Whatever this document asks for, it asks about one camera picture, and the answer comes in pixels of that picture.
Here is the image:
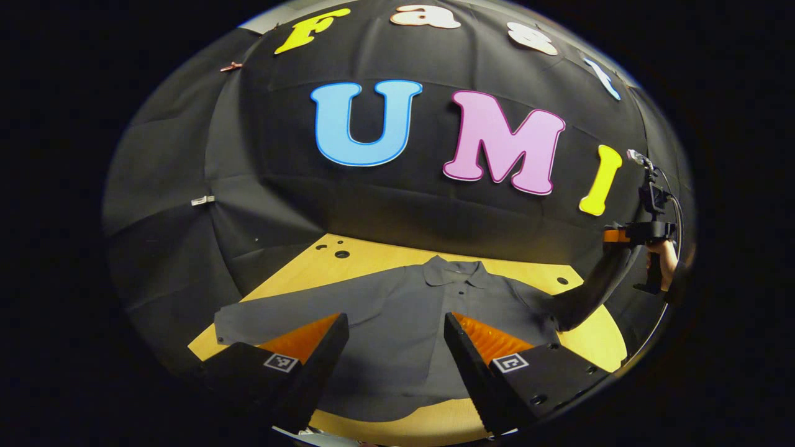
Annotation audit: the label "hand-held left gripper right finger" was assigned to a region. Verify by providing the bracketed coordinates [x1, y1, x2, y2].
[443, 310, 614, 437]

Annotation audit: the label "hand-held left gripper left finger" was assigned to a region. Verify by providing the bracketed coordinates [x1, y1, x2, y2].
[196, 312, 350, 435]

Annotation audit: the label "grey collared shirt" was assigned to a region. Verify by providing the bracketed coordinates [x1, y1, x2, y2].
[214, 255, 572, 423]

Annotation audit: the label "black backdrop cloth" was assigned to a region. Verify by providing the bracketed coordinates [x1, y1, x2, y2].
[102, 0, 696, 373]

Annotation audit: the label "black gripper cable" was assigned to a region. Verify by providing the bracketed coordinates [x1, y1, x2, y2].
[655, 165, 685, 261]

